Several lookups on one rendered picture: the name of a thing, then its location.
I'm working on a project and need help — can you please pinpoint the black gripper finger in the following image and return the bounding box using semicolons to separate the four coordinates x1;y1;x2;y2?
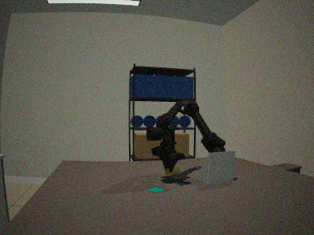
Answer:
166;159;177;173
158;157;169;169

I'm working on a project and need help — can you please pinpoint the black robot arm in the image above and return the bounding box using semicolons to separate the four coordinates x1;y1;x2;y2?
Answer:
146;99;225;156

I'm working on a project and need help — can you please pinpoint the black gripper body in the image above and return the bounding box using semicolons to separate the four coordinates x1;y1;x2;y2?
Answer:
160;140;185;160

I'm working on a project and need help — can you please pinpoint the yellow tall cylinder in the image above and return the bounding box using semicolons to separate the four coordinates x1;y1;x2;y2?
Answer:
165;167;180;175

